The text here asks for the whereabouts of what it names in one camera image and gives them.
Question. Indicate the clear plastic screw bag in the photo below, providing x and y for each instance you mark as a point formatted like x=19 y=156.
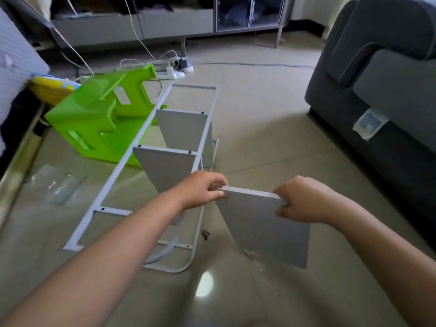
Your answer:
x=58 y=184

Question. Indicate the grey textured furniture cover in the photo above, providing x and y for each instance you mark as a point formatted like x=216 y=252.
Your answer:
x=17 y=71

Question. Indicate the small black screw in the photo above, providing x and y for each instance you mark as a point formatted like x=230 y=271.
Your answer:
x=205 y=234

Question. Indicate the chrome metal base rail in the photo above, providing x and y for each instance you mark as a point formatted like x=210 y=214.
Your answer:
x=20 y=166

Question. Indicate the white power strip with plugs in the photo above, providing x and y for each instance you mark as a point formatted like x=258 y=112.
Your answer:
x=180 y=64

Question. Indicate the yellow plastic basket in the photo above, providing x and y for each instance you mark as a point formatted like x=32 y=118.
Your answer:
x=54 y=85

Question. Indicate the person's right hand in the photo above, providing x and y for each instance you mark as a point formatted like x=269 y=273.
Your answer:
x=310 y=199

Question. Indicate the grey sofa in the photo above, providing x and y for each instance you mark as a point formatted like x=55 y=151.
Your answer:
x=381 y=85

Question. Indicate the grey marble TV cabinet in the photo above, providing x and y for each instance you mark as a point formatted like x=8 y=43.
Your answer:
x=163 y=17

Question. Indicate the white wooden board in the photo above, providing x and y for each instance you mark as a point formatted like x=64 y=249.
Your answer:
x=184 y=129
x=167 y=166
x=262 y=224

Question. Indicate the green plastic stool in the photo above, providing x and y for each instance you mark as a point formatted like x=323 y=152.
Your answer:
x=102 y=115

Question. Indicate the person's left forearm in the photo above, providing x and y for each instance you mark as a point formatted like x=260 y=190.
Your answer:
x=82 y=269

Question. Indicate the person's left hand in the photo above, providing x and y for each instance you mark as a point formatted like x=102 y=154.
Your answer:
x=201 y=189

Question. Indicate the person's right forearm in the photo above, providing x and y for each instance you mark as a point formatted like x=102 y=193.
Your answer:
x=395 y=262

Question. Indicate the white metal frame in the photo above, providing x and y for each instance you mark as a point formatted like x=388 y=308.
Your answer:
x=199 y=241
x=112 y=184

